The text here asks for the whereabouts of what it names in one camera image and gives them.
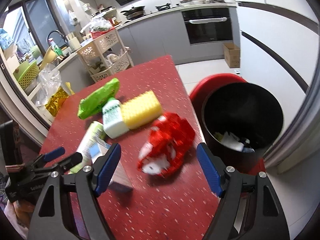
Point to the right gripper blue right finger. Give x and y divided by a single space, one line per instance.
249 207

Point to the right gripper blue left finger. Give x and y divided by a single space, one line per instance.
53 214

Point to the white blue carton box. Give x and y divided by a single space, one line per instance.
108 171

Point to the green white lotion bottle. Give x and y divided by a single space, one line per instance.
94 133

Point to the white green small bottle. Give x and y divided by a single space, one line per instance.
113 123

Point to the green plastic snack bag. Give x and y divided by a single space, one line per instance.
94 102

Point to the red snack bag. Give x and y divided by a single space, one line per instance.
170 138

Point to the yellow foam sponge pad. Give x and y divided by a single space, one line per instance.
141 110

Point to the black trash bin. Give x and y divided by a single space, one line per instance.
241 121

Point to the black kitchen faucet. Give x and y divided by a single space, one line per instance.
58 37

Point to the gold foil bag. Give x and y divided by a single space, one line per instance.
56 101

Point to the clear plastic bag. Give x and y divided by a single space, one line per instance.
49 79

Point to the green yellow dish basket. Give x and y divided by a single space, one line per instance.
25 73

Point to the yellow cutting board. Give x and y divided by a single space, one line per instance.
49 57

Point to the red chair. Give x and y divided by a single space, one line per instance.
198 97

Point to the beige plastic storage cart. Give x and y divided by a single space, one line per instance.
105 56

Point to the cardboard box on floor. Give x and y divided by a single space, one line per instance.
231 54

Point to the red basket on cart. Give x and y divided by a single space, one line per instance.
96 34

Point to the white refrigerator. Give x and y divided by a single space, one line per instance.
292 41

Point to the black built-in oven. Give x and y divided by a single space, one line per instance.
208 25

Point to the grey base cabinets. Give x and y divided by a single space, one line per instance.
164 33

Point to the black frying pan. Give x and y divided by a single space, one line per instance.
134 12

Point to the gas stove burner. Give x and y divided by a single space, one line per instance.
163 7

